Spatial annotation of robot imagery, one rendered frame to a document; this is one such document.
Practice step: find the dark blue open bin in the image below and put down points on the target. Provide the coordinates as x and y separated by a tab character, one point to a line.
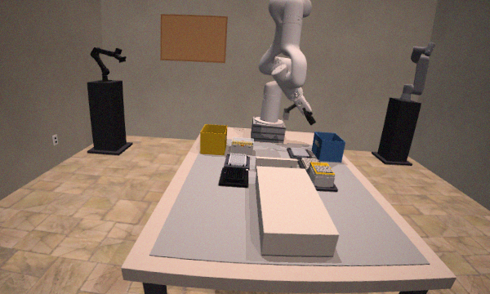
326	150

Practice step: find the yellow bin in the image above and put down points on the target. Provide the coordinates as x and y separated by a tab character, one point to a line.
215	141

